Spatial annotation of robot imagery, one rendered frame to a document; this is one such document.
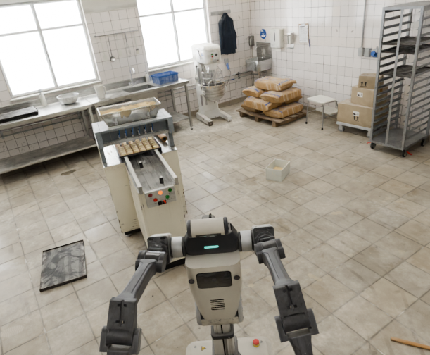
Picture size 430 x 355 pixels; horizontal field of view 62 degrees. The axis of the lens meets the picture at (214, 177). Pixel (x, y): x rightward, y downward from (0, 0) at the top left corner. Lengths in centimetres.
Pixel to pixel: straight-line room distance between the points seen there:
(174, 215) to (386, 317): 177
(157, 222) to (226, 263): 159
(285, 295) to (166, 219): 208
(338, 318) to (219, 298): 145
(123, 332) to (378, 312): 221
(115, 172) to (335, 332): 229
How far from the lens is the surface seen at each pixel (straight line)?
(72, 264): 377
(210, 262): 153
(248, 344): 241
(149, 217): 300
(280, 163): 478
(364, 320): 294
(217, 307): 167
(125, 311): 112
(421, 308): 314
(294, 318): 109
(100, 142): 341
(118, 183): 358
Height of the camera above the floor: 216
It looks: 27 degrees down
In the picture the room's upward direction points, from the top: 7 degrees counter-clockwise
